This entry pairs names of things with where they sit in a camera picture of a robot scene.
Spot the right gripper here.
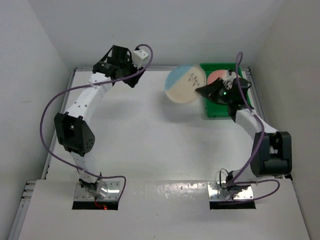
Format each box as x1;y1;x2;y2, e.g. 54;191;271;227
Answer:
197;77;235;105

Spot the pink cream plate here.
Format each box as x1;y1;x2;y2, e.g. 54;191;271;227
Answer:
207;69;230;85

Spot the blue cream plate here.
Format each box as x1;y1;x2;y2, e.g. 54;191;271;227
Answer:
164;64;207;104

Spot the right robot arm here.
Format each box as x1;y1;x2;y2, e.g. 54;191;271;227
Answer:
195;77;292;191

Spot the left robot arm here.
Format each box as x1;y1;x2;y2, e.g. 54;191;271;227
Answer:
54;45;149;199

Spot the green plastic bin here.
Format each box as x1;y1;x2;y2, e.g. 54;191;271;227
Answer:
200;63;242;118

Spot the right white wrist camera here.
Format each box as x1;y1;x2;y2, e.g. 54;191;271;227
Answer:
223;72;238;89

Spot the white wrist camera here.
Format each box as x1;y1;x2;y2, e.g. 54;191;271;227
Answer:
131;49;149;69
223;72;238;89

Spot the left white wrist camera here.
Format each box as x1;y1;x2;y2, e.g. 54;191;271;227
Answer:
131;49;149;69

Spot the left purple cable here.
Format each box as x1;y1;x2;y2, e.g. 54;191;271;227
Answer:
39;44;153;201

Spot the black cable at right base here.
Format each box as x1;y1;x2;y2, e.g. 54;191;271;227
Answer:
218;167;235;193

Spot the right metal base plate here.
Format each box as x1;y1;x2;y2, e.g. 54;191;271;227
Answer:
207;181;254;202

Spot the metal base plate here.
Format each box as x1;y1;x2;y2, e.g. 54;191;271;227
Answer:
207;181;254;202
74;180;120;202

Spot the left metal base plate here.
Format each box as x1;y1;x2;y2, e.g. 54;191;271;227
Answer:
74;180;120;202

